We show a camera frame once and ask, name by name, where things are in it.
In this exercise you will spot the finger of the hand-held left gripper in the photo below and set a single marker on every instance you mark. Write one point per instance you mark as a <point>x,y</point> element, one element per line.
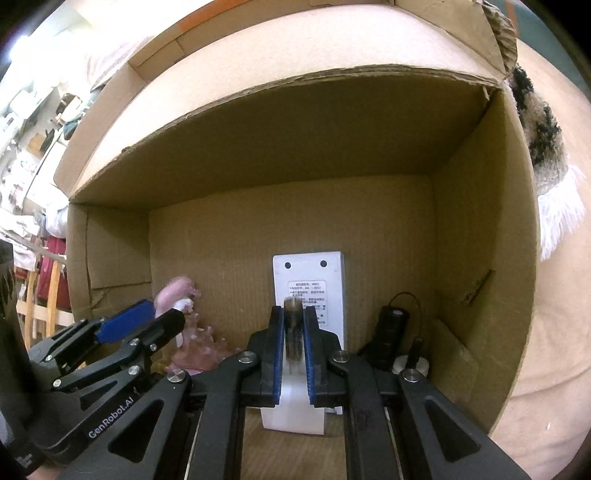
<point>124,318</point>
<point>161,327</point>

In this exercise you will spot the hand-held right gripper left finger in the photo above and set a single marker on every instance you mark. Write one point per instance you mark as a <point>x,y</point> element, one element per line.
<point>276,360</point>

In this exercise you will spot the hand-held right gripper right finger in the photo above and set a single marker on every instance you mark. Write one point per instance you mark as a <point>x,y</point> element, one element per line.
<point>311,360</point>

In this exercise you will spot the opaque pink hair clip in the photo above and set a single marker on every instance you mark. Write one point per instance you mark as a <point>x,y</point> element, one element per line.
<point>175,290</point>

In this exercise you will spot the dark brown translucent object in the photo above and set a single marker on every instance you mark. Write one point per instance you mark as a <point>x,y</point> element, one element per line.
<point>294,323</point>

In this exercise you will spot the translucent pink claw clip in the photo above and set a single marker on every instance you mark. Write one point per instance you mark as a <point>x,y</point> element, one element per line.
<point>203,350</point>

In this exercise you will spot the white rectangular adapter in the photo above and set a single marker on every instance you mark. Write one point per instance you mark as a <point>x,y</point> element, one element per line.
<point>307,277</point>

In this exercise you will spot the black cylindrical device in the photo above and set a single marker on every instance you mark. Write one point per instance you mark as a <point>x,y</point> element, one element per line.
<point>392,332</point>

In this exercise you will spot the small white plastic object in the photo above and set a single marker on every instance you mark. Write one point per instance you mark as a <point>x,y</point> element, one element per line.
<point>422,365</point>

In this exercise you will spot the brown cardboard box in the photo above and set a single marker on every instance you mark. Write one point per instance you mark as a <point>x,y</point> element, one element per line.
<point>323,138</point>

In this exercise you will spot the wooden chair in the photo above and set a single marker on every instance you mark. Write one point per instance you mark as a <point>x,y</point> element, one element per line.
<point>54,286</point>

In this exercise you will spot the red cloth item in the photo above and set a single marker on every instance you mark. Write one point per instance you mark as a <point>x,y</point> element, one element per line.
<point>46,272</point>

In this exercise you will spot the cluttered shelf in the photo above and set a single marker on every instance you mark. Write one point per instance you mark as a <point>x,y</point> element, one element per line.
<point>27,138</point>

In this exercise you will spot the black beige fringed throw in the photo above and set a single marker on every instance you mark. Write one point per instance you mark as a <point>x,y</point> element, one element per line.
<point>549,152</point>

